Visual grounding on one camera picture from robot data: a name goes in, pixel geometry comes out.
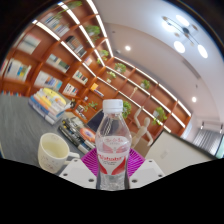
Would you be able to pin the cream printed ceramic mug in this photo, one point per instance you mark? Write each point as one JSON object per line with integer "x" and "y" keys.
{"x": 50, "y": 156}

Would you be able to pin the ceiling air vent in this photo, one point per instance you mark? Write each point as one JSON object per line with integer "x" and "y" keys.
{"x": 191, "y": 69}

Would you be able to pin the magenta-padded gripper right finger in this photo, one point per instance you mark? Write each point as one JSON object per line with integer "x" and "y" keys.
{"x": 148, "y": 171}

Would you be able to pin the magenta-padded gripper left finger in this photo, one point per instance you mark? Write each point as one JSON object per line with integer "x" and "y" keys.
{"x": 75, "y": 171}

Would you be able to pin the branched globe ceiling lamp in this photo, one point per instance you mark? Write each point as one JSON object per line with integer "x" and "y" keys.
{"x": 186, "y": 35}

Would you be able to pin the black track light rail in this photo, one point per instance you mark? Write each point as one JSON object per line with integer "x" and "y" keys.
{"x": 211, "y": 125}

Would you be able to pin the round recessed ceiling light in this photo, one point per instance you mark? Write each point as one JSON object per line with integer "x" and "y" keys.
{"x": 127, "y": 47}
{"x": 194, "y": 99}

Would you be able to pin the beige upholstered chair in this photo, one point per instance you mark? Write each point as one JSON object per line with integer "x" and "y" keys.
{"x": 141, "y": 146}

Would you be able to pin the grey window curtain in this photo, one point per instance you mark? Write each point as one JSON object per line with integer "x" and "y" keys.
{"x": 206, "y": 141}

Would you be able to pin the clear plastic water bottle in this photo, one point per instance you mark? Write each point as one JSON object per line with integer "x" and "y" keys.
{"x": 113, "y": 146}

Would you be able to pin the stack of colourful books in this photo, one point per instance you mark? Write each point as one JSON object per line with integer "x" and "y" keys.
{"x": 48, "y": 105}

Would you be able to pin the stack of dark magazines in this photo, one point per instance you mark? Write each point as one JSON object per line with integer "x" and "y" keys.
{"x": 76, "y": 135}

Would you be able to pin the wooden wall shelf unit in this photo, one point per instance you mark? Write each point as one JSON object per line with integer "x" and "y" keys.
{"x": 43, "y": 60}

